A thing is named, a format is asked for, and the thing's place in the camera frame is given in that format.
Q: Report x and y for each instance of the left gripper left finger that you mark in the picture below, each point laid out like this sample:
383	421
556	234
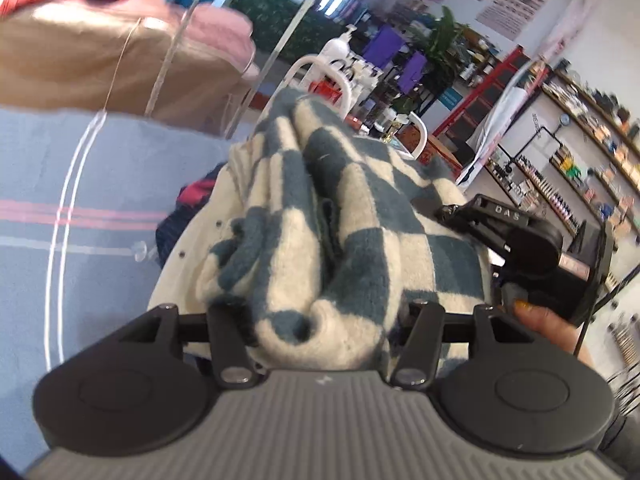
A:
145	385

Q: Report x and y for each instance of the red garment in pile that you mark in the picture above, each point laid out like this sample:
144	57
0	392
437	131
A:
196	192

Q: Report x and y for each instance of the person's right hand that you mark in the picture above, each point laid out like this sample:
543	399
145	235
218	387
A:
547	324

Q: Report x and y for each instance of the cream dotted garment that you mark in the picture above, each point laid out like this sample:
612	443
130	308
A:
177	282

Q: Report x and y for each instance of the tan covered massage bed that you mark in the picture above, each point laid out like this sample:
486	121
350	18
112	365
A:
89	55

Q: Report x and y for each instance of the pink pillow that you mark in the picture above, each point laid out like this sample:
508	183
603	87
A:
216	40

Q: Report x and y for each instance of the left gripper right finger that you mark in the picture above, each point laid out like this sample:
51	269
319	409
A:
502	386

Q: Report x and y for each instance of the white lamp pole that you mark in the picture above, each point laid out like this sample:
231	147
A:
264	71

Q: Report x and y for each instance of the white pump bottle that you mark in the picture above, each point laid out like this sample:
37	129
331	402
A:
337	52

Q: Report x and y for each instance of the white metal cart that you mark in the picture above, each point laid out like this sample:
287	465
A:
341	105

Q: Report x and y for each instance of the blue cream checkered sweater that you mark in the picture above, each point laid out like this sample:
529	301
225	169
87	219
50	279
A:
334	236

